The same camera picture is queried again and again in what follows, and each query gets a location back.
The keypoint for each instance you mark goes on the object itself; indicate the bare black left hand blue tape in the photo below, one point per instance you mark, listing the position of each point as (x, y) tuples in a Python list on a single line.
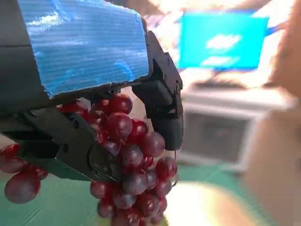
[(82, 47)]

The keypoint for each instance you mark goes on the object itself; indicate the red toy grape bunch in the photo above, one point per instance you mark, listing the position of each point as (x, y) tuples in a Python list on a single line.
[(131, 155)]

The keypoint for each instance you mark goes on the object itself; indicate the white plate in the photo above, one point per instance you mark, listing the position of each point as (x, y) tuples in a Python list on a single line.
[(207, 204)]

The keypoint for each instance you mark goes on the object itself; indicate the blue screen monitor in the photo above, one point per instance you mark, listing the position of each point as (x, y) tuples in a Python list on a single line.
[(223, 40)]

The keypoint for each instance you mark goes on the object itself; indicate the white mesh cabinet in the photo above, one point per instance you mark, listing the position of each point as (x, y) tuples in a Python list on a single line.
[(218, 131)]

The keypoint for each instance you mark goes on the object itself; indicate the green cutting mat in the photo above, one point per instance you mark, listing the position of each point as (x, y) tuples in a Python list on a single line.
[(58, 209)]

